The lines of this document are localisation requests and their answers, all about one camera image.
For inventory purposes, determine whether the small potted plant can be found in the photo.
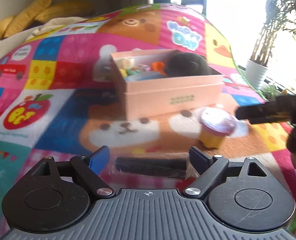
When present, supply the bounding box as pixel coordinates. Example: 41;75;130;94
260;83;285;101

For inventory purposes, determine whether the black roll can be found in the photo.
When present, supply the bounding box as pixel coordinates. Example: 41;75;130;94
115;157;187;179

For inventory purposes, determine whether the blue white tissue pack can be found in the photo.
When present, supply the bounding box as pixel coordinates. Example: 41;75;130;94
124;71;166;82

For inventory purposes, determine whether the yellow cushion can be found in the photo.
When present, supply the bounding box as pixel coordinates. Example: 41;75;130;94
35;1;95;23
4;0;52;38

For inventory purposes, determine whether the yellow cup purple lid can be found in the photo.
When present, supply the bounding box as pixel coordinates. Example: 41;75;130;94
198;107;236;149

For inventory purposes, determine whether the black plush cat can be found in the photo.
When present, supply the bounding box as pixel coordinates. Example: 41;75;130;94
164;53;211;77

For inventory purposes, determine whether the yellow knitted corn toy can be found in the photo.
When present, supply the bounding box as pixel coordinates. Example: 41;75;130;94
119;68;128;78

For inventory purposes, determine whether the white blanket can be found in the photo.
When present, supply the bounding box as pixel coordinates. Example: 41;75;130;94
25;16;89;41

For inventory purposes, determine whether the orange knitted toy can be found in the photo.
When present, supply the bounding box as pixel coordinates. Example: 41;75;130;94
151;62;166;76

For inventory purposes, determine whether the pink cardboard box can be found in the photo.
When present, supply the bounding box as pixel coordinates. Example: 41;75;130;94
110;49;223;121

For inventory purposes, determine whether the colourful cartoon play mat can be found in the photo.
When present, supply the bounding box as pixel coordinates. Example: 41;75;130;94
0;4;296;239

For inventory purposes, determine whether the potted palm white pot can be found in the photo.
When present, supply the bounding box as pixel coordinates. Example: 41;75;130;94
245;0;296;90

